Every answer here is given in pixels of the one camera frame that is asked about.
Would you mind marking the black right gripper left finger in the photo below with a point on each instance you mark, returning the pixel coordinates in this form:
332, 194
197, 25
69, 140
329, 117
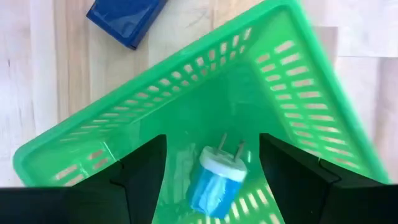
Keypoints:
77, 205

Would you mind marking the green plastic basket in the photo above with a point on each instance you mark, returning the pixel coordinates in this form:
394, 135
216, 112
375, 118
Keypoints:
217, 93

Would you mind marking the dark blue glossy box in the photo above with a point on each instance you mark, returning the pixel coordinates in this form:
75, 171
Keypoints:
124, 18

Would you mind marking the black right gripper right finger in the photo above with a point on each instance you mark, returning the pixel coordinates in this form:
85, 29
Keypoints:
326, 202

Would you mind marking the blue and white plug charger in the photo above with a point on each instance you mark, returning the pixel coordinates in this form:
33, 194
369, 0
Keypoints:
214, 189

